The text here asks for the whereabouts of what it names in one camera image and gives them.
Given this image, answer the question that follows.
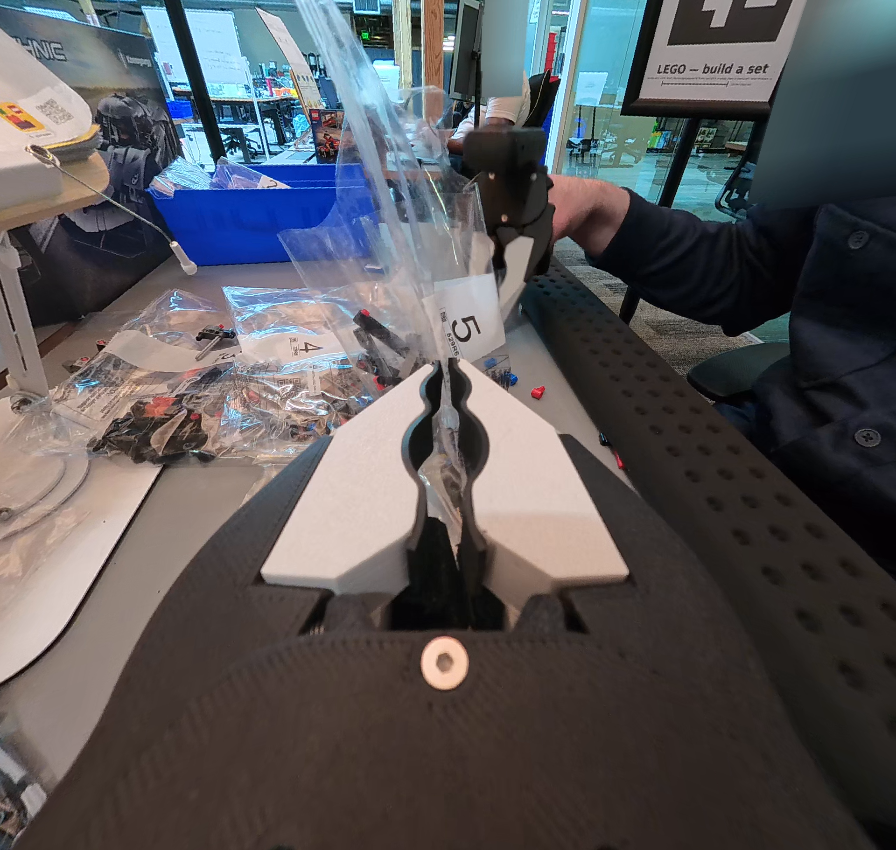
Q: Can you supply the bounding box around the metal page holder wire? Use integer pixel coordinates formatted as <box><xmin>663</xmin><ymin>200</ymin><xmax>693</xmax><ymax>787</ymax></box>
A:
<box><xmin>27</xmin><ymin>145</ymin><xmax>199</xmax><ymax>276</ymax></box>

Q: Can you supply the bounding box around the blue plastic bin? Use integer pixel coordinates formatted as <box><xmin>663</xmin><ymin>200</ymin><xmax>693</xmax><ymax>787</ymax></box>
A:
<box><xmin>147</xmin><ymin>163</ymin><xmax>382</xmax><ymax>268</ymax></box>

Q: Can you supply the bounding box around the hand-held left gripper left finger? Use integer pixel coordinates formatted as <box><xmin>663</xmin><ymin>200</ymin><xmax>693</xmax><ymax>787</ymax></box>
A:
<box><xmin>260</xmin><ymin>362</ymin><xmax>461</xmax><ymax>630</ymax></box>

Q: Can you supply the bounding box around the lego instruction booklet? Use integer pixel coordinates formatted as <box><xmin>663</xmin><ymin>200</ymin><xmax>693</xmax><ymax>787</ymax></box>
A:
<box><xmin>0</xmin><ymin>28</ymin><xmax>106</xmax><ymax>210</ymax></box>

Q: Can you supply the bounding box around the person's right forearm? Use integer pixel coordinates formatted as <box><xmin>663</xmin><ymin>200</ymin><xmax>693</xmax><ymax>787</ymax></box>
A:
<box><xmin>584</xmin><ymin>188</ymin><xmax>820</xmax><ymax>336</ymax></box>

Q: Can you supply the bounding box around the small lego box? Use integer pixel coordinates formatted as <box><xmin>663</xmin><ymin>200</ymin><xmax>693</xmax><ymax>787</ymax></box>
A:
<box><xmin>308</xmin><ymin>108</ymin><xmax>347</xmax><ymax>163</ymax></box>

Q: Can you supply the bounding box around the wooden post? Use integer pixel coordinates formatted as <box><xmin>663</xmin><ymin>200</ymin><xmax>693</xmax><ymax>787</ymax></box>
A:
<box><xmin>419</xmin><ymin>0</ymin><xmax>447</xmax><ymax>130</ymax></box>

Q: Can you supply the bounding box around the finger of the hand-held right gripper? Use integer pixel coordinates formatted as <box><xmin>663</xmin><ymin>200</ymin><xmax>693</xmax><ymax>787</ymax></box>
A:
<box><xmin>493</xmin><ymin>233</ymin><xmax>540</xmax><ymax>322</ymax></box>

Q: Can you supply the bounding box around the black monitor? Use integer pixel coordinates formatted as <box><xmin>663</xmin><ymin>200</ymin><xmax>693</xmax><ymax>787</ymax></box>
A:
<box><xmin>448</xmin><ymin>0</ymin><xmax>485</xmax><ymax>104</ymax></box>

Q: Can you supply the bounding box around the black office chair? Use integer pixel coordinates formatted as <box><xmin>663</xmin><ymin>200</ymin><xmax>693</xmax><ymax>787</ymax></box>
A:
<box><xmin>687</xmin><ymin>341</ymin><xmax>793</xmax><ymax>403</ymax></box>

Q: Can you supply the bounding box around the empty clear plastic bag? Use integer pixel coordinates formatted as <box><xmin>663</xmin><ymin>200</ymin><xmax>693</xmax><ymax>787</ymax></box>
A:
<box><xmin>0</xmin><ymin>388</ymin><xmax>99</xmax><ymax>515</ymax></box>

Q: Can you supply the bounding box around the black chair back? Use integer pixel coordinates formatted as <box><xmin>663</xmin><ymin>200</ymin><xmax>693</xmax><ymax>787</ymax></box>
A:
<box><xmin>525</xmin><ymin>72</ymin><xmax>562</xmax><ymax>130</ymax></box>

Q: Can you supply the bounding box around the person's right hand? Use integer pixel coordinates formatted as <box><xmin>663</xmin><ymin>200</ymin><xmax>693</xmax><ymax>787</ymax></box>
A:
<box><xmin>547</xmin><ymin>174</ymin><xmax>631</xmax><ymax>256</ymax></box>

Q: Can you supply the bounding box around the black pole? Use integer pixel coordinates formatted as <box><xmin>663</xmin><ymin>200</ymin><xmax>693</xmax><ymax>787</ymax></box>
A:
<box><xmin>149</xmin><ymin>0</ymin><xmax>226</xmax><ymax>160</ymax></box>

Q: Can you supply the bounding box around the black perforated table edge pad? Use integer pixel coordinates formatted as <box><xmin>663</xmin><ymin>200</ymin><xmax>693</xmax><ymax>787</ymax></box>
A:
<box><xmin>525</xmin><ymin>262</ymin><xmax>896</xmax><ymax>816</ymax></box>

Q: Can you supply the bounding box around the whiteboard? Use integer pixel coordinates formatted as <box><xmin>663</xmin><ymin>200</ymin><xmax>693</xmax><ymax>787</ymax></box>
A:
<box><xmin>142</xmin><ymin>7</ymin><xmax>254</xmax><ymax>88</ymax></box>

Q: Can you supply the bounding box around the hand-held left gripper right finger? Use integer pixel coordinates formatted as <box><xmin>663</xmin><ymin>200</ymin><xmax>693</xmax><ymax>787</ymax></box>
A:
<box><xmin>455</xmin><ymin>359</ymin><xmax>630</xmax><ymax>630</ymax></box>

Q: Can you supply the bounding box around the framed fiducial marker sign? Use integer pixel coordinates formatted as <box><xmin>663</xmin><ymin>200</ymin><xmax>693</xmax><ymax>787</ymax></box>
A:
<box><xmin>619</xmin><ymin>0</ymin><xmax>823</xmax><ymax>119</ymax></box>

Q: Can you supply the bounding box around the black lego set box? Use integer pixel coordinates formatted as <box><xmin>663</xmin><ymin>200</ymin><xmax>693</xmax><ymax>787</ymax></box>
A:
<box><xmin>0</xmin><ymin>7</ymin><xmax>184</xmax><ymax>327</ymax></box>

